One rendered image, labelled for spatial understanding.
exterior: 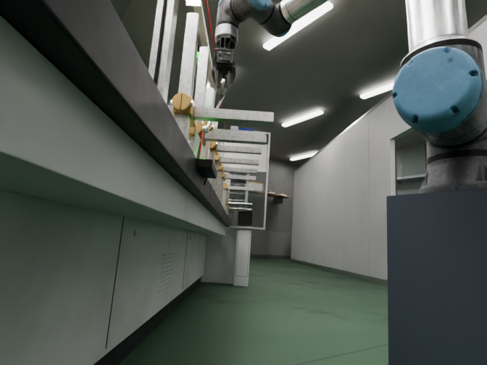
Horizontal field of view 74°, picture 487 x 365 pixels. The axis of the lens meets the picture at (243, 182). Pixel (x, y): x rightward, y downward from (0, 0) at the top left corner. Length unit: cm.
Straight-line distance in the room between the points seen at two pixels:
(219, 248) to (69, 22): 356
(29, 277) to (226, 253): 316
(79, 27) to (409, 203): 72
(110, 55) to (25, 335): 56
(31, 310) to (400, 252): 78
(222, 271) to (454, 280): 319
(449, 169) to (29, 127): 79
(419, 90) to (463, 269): 36
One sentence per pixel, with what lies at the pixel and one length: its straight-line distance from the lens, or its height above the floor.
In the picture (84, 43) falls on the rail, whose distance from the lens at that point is 34.
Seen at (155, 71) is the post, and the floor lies 78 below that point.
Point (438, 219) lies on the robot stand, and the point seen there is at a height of 54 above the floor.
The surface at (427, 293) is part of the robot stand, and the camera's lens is 82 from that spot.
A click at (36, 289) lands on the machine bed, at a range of 77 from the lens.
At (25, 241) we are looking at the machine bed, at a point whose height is 44.
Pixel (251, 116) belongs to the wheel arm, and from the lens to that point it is 97.
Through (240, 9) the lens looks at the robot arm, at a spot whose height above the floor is 129.
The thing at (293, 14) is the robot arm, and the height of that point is 130.
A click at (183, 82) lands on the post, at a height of 90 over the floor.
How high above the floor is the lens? 46
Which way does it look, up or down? 10 degrees up
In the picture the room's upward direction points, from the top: 4 degrees clockwise
